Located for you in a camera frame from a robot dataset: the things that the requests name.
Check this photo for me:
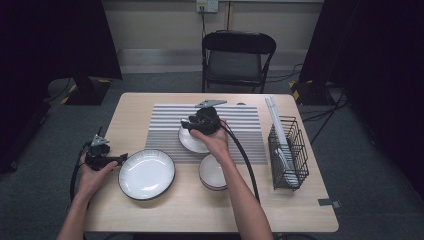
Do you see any grey round base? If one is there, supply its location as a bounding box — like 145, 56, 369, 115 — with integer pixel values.
47, 78, 73, 103

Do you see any striped woven placemat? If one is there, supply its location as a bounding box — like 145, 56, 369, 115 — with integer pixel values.
144, 103, 268, 165

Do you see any black outlet cable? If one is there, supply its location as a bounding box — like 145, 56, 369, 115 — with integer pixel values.
199, 5, 208, 38

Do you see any black wire basket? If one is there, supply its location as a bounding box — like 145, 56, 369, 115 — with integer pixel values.
267, 115, 310, 192

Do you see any white plate with dark rim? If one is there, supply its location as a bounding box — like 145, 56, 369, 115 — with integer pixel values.
178, 125, 212, 154
117, 148, 176, 201

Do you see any person's right hand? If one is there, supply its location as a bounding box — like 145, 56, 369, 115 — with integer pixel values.
189, 120, 231, 163

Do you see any black curtain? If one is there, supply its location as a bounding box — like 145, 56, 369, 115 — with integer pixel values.
298, 0, 424, 201
0, 0, 123, 173

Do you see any white wall outlet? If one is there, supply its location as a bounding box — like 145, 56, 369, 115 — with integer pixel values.
195, 0, 219, 14

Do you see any black floor cable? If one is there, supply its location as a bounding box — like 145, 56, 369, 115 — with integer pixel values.
299, 83, 349, 148
265, 63, 305, 84

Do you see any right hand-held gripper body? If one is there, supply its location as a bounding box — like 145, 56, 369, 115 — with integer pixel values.
189, 99, 228, 136

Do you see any hand-held gripper cable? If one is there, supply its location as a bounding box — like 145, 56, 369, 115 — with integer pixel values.
69, 141, 93, 203
220, 121, 261, 203

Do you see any right hand-held gripper cable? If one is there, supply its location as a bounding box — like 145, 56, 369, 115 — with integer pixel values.
220, 121, 261, 203

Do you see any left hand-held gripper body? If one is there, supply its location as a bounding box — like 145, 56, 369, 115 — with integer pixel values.
84, 134, 114, 172

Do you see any black folding chair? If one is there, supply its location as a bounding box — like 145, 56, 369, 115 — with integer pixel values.
201, 29, 278, 94

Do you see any black stand base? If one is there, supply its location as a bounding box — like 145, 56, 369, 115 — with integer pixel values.
61, 74, 113, 107
289, 79, 334, 106

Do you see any left hand-held gripper cable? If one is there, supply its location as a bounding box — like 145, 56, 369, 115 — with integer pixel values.
69, 141, 93, 203

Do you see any person's left hand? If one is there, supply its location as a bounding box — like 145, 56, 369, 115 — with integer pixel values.
77, 154, 119, 200

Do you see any grey tape piece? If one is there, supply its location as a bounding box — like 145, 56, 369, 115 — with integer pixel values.
317, 198, 342, 209

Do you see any white bowl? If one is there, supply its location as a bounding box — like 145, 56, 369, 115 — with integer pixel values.
198, 153, 228, 192

